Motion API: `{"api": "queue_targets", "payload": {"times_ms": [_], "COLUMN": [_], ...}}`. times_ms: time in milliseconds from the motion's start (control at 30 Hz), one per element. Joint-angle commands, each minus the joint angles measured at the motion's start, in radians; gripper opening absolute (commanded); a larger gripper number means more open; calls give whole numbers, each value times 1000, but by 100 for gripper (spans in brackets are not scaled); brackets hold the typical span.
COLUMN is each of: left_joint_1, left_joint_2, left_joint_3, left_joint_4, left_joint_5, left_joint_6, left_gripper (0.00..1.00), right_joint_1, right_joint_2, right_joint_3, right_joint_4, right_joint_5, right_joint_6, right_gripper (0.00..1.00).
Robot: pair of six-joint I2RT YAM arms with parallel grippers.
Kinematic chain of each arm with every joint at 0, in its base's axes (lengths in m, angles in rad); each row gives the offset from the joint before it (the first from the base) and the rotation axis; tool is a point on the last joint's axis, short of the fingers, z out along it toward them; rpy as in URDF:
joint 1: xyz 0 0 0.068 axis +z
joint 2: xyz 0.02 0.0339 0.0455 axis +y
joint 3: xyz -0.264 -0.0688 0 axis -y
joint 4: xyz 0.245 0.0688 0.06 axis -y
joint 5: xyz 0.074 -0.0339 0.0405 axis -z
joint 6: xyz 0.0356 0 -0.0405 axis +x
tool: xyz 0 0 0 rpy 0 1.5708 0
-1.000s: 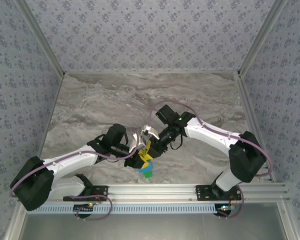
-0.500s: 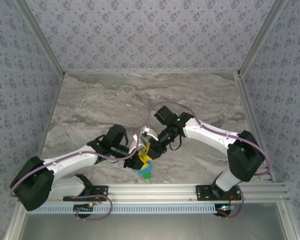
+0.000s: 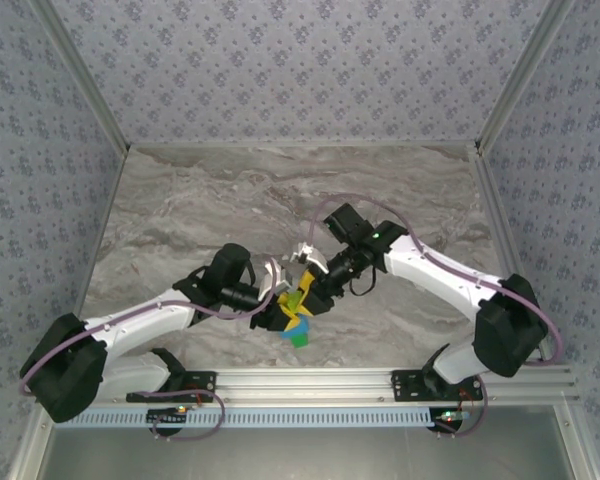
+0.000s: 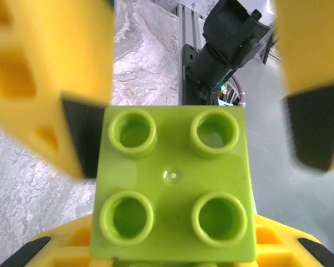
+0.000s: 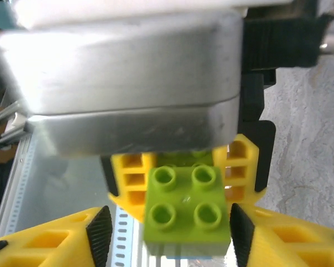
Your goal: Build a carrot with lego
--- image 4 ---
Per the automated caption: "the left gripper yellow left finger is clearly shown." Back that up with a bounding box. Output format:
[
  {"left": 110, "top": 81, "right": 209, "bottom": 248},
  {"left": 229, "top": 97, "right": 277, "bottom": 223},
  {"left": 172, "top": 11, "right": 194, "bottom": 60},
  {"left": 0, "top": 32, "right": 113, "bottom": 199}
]
[{"left": 0, "top": 214, "right": 115, "bottom": 267}]

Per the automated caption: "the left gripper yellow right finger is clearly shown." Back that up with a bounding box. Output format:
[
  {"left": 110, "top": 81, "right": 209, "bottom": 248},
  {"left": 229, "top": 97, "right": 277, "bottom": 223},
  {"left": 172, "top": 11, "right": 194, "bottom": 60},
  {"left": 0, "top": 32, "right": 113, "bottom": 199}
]
[{"left": 233, "top": 214, "right": 334, "bottom": 267}]

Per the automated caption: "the lime green square lego brick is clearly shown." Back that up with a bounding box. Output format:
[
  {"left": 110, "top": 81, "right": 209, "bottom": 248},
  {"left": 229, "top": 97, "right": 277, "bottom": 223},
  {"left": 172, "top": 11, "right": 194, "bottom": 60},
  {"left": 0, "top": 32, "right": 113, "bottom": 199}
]
[{"left": 89, "top": 106, "right": 258, "bottom": 264}]

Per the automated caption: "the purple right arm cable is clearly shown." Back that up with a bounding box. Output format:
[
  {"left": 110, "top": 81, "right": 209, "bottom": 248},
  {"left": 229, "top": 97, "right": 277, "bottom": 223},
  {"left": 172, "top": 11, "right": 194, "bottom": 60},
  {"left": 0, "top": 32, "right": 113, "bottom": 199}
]
[{"left": 229, "top": 36, "right": 275, "bottom": 108}]

